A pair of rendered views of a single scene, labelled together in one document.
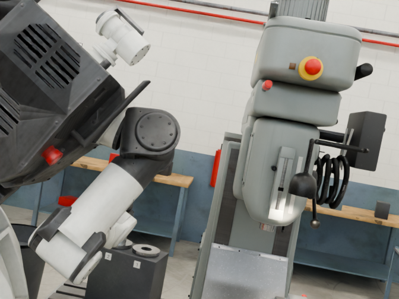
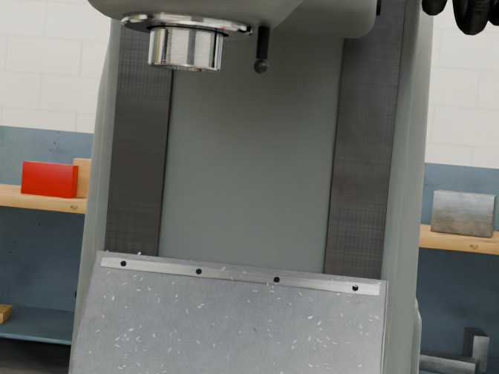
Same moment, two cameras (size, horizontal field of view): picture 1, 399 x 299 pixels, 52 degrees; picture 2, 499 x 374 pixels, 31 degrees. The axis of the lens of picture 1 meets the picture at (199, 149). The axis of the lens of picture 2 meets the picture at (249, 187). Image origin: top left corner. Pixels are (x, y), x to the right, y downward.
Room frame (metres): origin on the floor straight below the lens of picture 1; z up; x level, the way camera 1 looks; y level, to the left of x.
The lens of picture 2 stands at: (0.71, -0.34, 1.24)
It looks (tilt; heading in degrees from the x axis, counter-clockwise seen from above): 3 degrees down; 4
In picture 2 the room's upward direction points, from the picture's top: 5 degrees clockwise
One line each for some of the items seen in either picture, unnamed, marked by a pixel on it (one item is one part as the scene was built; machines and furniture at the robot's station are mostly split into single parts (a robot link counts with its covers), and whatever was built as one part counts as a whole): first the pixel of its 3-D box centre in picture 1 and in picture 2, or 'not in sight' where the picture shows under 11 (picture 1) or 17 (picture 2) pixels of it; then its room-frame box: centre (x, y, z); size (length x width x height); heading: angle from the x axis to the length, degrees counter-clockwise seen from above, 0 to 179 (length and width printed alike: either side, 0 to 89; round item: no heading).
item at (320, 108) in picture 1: (288, 105); not in sight; (1.34, -0.26, 1.68); 0.34 x 0.24 x 0.10; 177
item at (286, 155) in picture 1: (281, 183); not in sight; (1.19, -0.25, 1.45); 0.04 x 0.04 x 0.21; 87
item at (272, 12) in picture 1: (271, 16); not in sight; (1.15, -0.13, 1.89); 0.24 x 0.04 x 0.01; 174
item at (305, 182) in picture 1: (303, 183); not in sight; (1.11, -0.29, 1.46); 0.07 x 0.07 x 0.06
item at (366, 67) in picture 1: (341, 79); not in sight; (1.32, -0.40, 1.79); 0.45 x 0.04 x 0.04; 177
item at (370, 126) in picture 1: (363, 140); not in sight; (1.58, -0.61, 1.62); 0.20 x 0.09 x 0.21; 177
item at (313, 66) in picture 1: (312, 67); not in sight; (1.04, -0.24, 1.76); 0.04 x 0.03 x 0.04; 87
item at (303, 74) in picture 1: (310, 68); not in sight; (1.07, -0.24, 1.76); 0.06 x 0.02 x 0.06; 87
